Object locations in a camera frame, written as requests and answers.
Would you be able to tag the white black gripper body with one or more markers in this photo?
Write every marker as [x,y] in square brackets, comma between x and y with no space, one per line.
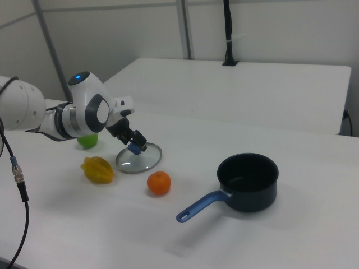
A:
[123,107]

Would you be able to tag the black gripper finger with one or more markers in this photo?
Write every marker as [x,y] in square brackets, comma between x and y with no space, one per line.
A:
[140,139]
[126,138]

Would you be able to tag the glass lid blue knob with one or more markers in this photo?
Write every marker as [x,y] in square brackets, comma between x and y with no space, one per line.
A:
[140,164]

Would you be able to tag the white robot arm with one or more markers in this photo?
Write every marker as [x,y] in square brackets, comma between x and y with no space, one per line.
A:
[25,106]

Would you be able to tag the green toy apple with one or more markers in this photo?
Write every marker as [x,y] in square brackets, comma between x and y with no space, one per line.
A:
[88,141]

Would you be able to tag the yellow toy starfruit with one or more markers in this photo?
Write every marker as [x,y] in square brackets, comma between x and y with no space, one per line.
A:
[98,170]

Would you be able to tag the orange toy fruit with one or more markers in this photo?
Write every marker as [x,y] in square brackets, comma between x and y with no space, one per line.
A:
[159,183]

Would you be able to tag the dark blue saucepan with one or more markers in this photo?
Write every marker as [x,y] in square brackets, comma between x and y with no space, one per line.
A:
[252,202]

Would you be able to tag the grey metal partition post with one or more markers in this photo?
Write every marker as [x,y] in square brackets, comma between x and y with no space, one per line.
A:
[185,28]
[50,47]

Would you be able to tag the black camera pole with base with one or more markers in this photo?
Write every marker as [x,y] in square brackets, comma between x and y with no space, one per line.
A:
[229,36]

